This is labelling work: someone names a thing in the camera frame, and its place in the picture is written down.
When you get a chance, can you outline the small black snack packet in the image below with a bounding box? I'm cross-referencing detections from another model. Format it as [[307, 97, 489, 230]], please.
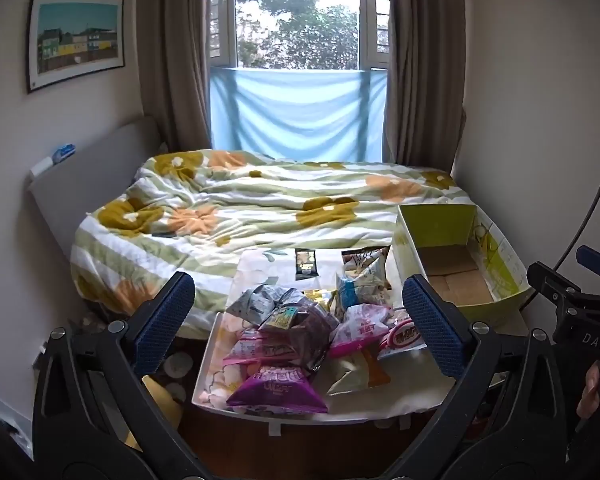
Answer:
[[294, 248, 320, 281]]

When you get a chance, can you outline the blue yellow snack packet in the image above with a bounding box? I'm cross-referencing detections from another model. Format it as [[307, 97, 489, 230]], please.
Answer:
[[336, 260, 393, 311]]

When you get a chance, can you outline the grey patterned snack packet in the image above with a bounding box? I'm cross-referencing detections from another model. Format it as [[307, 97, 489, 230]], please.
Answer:
[[225, 284, 301, 333]]

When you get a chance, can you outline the grey bed headboard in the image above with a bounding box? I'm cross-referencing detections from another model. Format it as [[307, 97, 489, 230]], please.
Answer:
[[27, 115, 168, 261]]

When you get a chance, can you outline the framed houses picture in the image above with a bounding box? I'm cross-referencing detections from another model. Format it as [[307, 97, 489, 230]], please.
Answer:
[[26, 0, 126, 95]]

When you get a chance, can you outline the yellow green cardboard box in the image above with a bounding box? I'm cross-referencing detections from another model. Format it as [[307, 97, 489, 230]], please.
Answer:
[[385, 203, 533, 331]]

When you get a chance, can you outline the white table with floral top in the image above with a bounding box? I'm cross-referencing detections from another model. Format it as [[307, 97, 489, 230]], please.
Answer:
[[191, 247, 461, 423]]

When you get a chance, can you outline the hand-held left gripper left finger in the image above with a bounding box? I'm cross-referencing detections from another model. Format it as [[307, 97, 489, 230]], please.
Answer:
[[31, 271, 203, 480]]

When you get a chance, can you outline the person's right hand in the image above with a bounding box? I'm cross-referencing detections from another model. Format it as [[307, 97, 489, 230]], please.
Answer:
[[577, 364, 600, 420]]

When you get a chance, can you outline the floral striped blanket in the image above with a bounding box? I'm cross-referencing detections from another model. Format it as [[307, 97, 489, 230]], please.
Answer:
[[70, 149, 463, 338]]

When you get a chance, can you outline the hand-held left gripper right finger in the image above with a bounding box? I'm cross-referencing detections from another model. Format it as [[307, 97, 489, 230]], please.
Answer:
[[390, 274, 568, 480]]

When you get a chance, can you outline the window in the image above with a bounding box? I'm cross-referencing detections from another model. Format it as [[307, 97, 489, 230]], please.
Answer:
[[207, 0, 396, 71]]

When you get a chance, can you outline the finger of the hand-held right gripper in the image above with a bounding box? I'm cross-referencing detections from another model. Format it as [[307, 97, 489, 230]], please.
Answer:
[[526, 261, 588, 311], [576, 245, 600, 293]]

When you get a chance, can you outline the light blue cloth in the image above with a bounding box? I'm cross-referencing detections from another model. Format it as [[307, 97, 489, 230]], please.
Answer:
[[208, 66, 388, 163]]

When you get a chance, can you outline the brown curtain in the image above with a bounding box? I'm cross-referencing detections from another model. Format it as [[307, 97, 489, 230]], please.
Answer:
[[384, 0, 468, 176], [137, 0, 238, 153]]

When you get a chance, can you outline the brown snack packet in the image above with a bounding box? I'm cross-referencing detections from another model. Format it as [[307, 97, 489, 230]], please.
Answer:
[[341, 246, 391, 271]]

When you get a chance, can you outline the pink white snack packet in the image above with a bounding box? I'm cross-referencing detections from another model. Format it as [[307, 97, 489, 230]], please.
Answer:
[[330, 304, 393, 358]]

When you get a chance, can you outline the pile of mixed snack bags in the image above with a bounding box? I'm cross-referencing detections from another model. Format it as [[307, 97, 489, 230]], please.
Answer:
[[222, 280, 428, 416]]

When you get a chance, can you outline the small white blue object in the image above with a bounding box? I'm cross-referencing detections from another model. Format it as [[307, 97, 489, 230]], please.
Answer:
[[30, 144, 78, 178]]

